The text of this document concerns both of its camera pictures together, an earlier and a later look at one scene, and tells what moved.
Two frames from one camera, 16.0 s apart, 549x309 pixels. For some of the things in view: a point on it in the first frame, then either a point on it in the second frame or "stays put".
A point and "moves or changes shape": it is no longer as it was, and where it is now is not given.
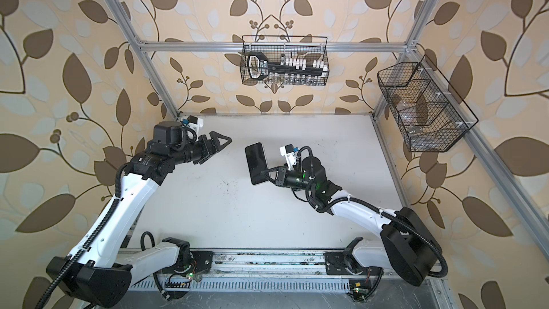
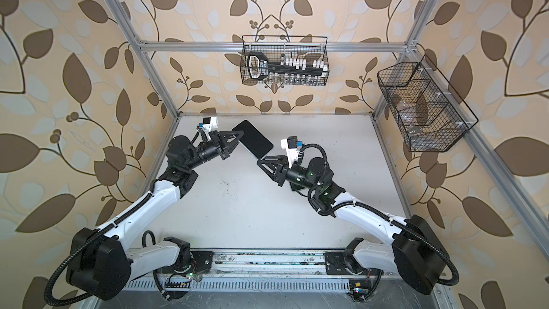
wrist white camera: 194,122 -> 210,124
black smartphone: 257,163 moves or changes shape
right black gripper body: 293,179 stays put
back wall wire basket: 286,61 stays put
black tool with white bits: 259,66 stays put
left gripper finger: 214,136 -> 231,136
